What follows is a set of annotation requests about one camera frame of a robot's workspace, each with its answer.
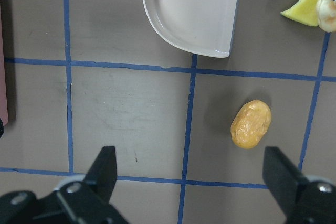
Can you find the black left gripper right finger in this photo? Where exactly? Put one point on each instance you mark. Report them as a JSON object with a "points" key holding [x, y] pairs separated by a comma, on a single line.
{"points": [[283, 179]]}

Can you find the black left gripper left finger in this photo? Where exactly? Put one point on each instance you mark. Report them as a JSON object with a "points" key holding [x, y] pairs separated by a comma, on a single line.
{"points": [[102, 175]]}

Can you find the yellow potato-shaped trash piece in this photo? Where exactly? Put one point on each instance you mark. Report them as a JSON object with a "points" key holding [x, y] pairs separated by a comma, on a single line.
{"points": [[250, 124]]}

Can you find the yellow lemon wedge trash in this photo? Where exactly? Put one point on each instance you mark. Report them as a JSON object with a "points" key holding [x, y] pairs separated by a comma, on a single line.
{"points": [[303, 11]]}

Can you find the white trash piece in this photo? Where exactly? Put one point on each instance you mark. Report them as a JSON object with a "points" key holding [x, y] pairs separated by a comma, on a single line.
{"points": [[325, 10]]}

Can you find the white plastic dustpan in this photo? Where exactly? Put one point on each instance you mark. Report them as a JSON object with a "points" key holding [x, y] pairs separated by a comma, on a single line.
{"points": [[202, 27]]}

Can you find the pink bin with black liner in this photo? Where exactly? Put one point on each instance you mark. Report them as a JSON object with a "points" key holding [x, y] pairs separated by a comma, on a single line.
{"points": [[4, 109]]}

